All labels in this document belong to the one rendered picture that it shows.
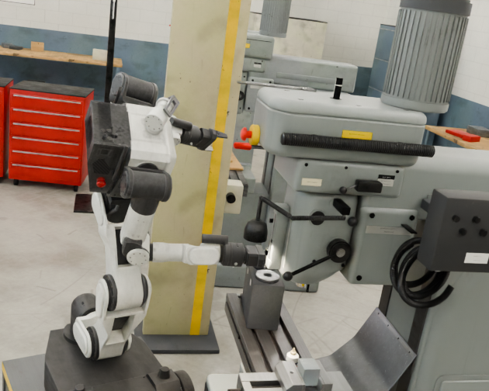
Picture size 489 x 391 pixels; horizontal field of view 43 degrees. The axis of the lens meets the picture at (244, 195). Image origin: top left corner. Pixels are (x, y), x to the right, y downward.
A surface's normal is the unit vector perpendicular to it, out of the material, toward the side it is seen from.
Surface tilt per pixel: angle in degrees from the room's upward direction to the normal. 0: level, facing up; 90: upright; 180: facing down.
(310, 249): 90
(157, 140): 34
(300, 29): 90
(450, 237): 90
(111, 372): 0
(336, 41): 90
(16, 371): 0
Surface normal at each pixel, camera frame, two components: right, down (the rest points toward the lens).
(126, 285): 0.51, -0.18
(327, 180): 0.20, 0.33
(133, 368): 0.13, -0.94
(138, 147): 0.40, -0.59
